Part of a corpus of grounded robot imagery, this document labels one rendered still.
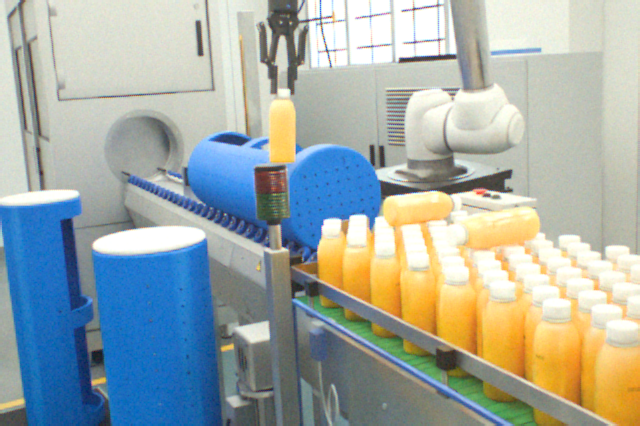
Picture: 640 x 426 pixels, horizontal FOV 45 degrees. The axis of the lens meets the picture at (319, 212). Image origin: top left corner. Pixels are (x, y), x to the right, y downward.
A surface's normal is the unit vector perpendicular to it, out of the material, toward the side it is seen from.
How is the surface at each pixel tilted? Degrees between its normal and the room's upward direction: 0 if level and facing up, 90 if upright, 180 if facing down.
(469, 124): 102
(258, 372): 90
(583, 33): 90
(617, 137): 90
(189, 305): 90
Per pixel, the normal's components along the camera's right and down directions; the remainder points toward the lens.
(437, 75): -0.84, 0.14
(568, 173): 0.54, 0.12
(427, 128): -0.60, 0.22
